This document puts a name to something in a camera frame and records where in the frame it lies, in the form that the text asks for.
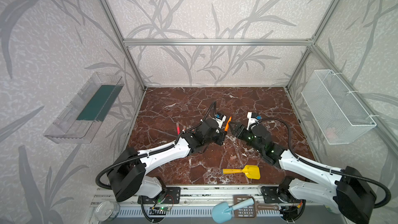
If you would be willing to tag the metal tin can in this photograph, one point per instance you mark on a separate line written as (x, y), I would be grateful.
(107, 211)

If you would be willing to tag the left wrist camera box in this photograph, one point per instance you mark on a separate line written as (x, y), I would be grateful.
(220, 119)

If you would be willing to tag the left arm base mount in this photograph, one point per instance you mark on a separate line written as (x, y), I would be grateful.
(170, 195)

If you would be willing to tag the small circuit board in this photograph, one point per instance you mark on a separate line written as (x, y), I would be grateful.
(159, 210)

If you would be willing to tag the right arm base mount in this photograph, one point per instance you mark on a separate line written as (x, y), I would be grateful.
(279, 193)

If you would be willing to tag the brown toy rake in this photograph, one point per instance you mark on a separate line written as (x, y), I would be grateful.
(256, 210)

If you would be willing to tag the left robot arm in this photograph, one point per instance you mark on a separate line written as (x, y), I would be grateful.
(128, 175)

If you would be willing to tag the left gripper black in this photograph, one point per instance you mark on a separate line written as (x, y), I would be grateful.
(222, 136)

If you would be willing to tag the orange marker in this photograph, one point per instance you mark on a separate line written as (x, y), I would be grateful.
(228, 124)

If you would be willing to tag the light blue toy shovel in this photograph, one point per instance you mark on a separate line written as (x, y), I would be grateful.
(222, 212)

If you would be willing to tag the yellow toy shovel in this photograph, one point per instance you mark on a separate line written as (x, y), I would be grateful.
(251, 172)

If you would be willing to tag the white wire basket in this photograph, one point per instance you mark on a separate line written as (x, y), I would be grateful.
(340, 116)

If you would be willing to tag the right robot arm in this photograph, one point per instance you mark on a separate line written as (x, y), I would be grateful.
(344, 191)

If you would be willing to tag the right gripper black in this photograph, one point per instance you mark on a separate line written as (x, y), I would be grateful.
(236, 131)

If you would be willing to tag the clear plastic wall shelf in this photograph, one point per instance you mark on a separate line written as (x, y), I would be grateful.
(80, 121)

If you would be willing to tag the pink marker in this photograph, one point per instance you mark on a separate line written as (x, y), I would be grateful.
(178, 128)

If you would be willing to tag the aluminium front rail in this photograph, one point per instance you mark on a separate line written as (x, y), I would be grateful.
(198, 201)

